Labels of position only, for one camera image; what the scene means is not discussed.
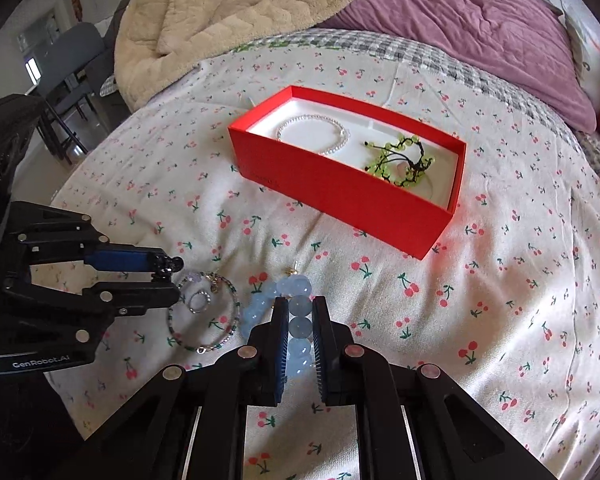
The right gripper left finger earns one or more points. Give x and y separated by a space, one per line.
264 374

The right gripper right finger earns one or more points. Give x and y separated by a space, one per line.
339 369

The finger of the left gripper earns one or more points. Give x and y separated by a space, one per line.
103 298
95 251

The red jewelry box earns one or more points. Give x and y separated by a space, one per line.
315 146

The cherry print bed sheet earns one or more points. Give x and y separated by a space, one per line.
507 302

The grey chair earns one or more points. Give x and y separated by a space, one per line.
73 70

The beige fleece blanket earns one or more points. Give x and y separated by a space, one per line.
160 41

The grey checked bed sheet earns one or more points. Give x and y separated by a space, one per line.
416 54

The purple quilt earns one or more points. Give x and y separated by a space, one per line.
523 41

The white printed pillow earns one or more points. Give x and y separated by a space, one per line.
585 50

